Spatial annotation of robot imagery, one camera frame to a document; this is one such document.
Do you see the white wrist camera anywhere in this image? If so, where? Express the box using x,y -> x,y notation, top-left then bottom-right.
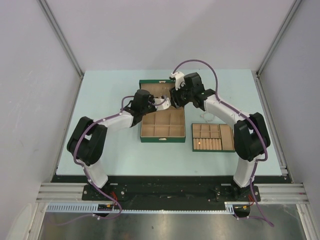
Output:
152,97 -> 171,111
169,71 -> 185,90

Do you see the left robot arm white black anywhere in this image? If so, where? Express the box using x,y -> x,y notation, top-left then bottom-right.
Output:
67,89 -> 172,200

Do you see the silver bracelet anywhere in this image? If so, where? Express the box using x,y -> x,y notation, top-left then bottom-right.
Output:
200,112 -> 215,123

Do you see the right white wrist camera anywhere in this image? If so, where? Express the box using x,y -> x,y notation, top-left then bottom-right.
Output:
169,71 -> 185,90

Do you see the green jewelry tray insert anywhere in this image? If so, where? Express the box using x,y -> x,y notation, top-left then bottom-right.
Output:
191,123 -> 235,153

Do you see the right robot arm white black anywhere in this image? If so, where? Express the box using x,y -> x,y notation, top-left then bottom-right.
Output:
169,71 -> 271,201

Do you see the aluminium frame rail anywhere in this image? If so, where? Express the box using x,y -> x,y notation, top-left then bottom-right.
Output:
36,183 -> 320,240

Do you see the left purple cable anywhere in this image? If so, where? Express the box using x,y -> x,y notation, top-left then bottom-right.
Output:
51,96 -> 166,227

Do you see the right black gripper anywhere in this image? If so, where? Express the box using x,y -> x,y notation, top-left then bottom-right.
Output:
169,82 -> 194,109

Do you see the green jewelry box beige lining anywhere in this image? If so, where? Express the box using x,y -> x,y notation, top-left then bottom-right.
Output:
139,79 -> 186,143

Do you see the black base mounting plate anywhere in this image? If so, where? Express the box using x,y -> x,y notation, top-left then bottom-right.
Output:
51,174 -> 292,203

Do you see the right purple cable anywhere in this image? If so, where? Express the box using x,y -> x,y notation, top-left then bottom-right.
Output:
172,59 -> 275,228

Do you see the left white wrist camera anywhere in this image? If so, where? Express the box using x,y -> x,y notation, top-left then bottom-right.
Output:
152,97 -> 171,111

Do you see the purple cable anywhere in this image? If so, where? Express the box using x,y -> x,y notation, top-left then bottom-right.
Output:
172,59 -> 275,228
51,96 -> 166,227

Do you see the white slotted cable duct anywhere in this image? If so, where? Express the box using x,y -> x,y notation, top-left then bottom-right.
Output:
46,201 -> 251,214

